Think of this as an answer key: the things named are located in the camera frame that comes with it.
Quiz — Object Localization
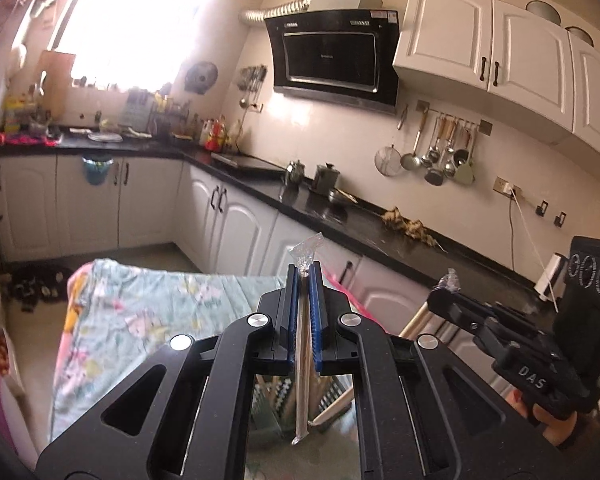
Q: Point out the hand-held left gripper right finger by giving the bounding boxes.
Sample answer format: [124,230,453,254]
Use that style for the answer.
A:
[310,261,567,480]

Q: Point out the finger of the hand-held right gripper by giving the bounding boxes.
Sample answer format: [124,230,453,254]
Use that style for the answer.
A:
[426,287,553,350]

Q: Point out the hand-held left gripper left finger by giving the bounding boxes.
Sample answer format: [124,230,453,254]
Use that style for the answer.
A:
[35,265,301,480]

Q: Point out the green plastic basket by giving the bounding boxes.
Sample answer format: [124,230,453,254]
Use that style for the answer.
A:
[252,374,357,441]

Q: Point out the row of hanging kitchen utensils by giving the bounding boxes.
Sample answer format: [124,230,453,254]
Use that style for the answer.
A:
[400,107,478,188]

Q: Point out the person's right hand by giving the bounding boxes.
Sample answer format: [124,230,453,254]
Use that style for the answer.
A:
[510,391,579,449]

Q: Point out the black kitchen countertop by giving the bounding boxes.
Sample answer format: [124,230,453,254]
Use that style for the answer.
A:
[0,130,561,321]

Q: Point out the pile of dried ginger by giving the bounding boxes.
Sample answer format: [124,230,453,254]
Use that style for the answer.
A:
[380,206,448,253]

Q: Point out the metal pot with lid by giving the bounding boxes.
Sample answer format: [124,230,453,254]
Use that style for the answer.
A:
[310,162,342,196]

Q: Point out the metal kettle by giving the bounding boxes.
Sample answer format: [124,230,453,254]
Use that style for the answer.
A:
[285,159,307,187]

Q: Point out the printed cartoon blanket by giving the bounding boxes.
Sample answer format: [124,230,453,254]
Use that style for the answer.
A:
[50,258,361,441]

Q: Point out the black induction cooker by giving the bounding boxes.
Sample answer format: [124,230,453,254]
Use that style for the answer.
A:
[211,152,287,176]

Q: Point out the white lower cabinets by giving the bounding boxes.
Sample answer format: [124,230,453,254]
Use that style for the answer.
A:
[0,152,511,396]

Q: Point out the white cabinets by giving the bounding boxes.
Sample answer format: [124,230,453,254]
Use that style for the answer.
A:
[0,152,511,396]
[392,0,600,171]

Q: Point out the group of condiment bottles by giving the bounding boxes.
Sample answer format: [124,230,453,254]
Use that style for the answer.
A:
[200,115,231,153]

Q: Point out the blue hanging bag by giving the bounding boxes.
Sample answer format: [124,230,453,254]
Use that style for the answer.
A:
[82,155,115,187]

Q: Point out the white upper cabinets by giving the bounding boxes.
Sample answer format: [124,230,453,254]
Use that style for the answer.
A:
[392,0,600,171]

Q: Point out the pile of dark shoes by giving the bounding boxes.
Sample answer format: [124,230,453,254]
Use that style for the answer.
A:
[5,265,73,311]

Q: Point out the black range hood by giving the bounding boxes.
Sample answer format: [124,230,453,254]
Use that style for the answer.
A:
[264,0,401,116]

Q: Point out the wooden cutting board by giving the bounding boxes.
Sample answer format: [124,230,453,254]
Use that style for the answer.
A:
[35,51,77,116]

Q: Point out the bright kitchen window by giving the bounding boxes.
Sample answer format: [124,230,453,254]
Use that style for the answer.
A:
[55,0,231,91]

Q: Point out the white power cable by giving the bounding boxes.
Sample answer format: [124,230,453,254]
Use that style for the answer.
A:
[509,192,561,311]

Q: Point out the wall socket with white plug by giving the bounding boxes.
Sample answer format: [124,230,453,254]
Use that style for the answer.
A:
[494,176,523,198]

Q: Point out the wire mesh strainer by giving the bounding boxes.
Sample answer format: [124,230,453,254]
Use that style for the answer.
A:
[374,105,410,178]

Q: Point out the wire dish rack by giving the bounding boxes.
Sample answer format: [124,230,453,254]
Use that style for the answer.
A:
[150,95,193,136]

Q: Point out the wall knife rack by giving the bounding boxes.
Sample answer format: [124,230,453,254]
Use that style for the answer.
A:
[237,64,268,108]

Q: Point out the round wall vent fan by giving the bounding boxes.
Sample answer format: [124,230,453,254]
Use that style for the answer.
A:
[184,61,218,95]

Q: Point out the silver flexible duct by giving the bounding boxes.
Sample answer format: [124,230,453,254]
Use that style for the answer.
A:
[239,0,315,25]

